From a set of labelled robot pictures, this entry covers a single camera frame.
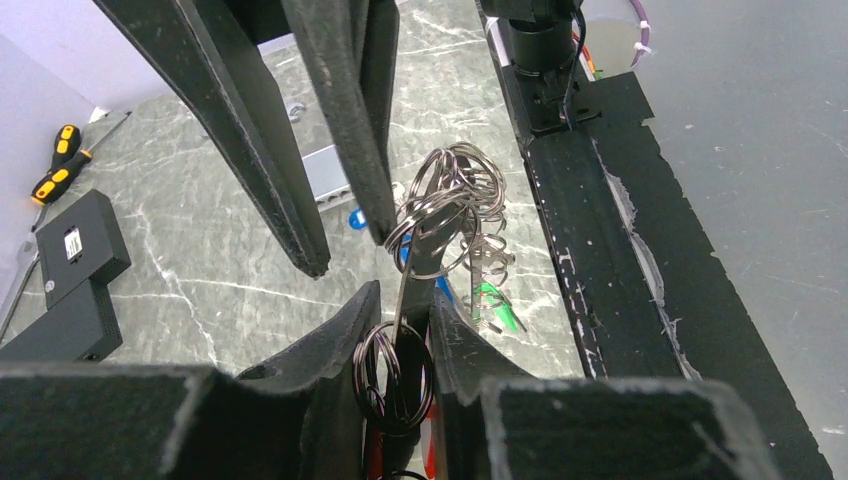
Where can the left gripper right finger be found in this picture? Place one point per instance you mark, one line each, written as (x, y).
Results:
(493, 420)

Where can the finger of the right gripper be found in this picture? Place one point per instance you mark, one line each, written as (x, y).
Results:
(350, 51)
(206, 57)

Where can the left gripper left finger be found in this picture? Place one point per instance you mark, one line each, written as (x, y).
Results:
(291, 416)

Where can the metal keyring with keys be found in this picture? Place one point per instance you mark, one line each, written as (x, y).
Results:
(447, 239)

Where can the silver wrench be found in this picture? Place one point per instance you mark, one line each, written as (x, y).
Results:
(294, 110)

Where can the grey rectangular tin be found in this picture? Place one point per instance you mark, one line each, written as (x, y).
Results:
(327, 179)

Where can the orange black screwdriver back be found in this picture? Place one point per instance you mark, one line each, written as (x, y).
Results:
(66, 144)

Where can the orange black screwdriver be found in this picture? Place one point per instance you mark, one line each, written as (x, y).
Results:
(54, 184)
(66, 144)

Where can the blue tagged key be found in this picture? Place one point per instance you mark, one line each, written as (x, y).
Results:
(357, 220)

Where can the orange black screwdriver front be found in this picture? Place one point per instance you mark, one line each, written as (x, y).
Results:
(54, 184)

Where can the small black box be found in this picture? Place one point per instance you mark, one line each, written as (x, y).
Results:
(83, 242)

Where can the large black box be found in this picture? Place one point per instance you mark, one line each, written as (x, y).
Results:
(82, 326)

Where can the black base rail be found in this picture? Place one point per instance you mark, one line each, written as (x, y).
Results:
(644, 292)

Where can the aluminium frame rail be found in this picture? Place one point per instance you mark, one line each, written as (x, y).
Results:
(27, 259)

